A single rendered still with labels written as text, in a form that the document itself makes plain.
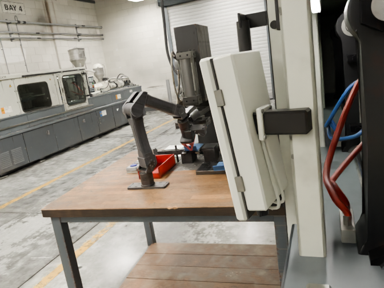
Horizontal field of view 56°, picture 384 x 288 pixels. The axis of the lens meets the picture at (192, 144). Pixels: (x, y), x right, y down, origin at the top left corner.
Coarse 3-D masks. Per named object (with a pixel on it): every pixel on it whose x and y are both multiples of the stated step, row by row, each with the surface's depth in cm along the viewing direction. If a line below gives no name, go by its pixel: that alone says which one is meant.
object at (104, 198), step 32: (128, 160) 232; (96, 192) 178; (128, 192) 171; (160, 192) 165; (192, 192) 159; (224, 192) 153; (64, 224) 169; (64, 256) 171; (160, 256) 243; (192, 256) 237; (224, 256) 232; (256, 256) 226
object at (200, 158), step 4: (220, 152) 219; (200, 156) 216; (220, 156) 210; (176, 160) 215; (180, 160) 214; (196, 160) 209; (200, 160) 208; (204, 160) 206; (220, 160) 202; (176, 164) 207; (180, 164) 205; (184, 164) 204; (188, 164) 203; (192, 164) 202; (196, 164) 201; (200, 164) 200; (172, 168) 200; (176, 168) 199; (180, 168) 198; (184, 168) 196; (188, 168) 195; (192, 168) 194; (196, 168) 193
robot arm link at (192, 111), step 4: (180, 108) 178; (188, 108) 186; (192, 108) 185; (196, 108) 187; (180, 112) 178; (184, 112) 179; (188, 112) 183; (192, 112) 185; (196, 112) 186; (172, 116) 185; (184, 116) 180; (192, 116) 184; (196, 116) 186; (192, 120) 185
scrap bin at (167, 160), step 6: (156, 156) 209; (162, 156) 208; (168, 156) 207; (174, 156) 206; (162, 162) 209; (168, 162) 196; (174, 162) 206; (156, 168) 203; (162, 168) 188; (168, 168) 196; (138, 174) 187; (156, 174) 185; (162, 174) 188
